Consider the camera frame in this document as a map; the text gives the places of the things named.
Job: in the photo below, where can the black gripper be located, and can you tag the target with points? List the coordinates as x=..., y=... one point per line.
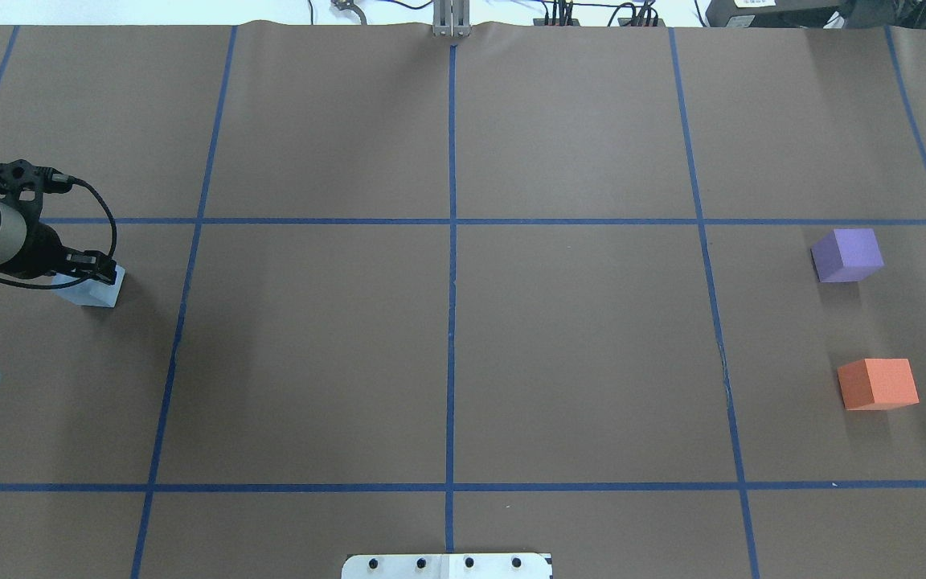
x=43, y=245

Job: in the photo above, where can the light blue foam block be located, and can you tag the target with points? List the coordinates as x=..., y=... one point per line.
x=93, y=293

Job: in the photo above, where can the purple foam block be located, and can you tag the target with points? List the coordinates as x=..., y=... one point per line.
x=845, y=255

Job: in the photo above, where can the orange foam block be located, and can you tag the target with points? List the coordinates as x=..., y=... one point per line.
x=874, y=384

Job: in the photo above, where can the black device on table edge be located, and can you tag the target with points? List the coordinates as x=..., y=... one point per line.
x=815, y=14

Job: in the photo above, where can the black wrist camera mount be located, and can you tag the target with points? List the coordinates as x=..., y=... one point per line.
x=24, y=185

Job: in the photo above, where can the aluminium frame post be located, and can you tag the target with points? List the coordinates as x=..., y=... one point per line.
x=451, y=18

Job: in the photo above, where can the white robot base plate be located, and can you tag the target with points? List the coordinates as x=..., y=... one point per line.
x=450, y=565

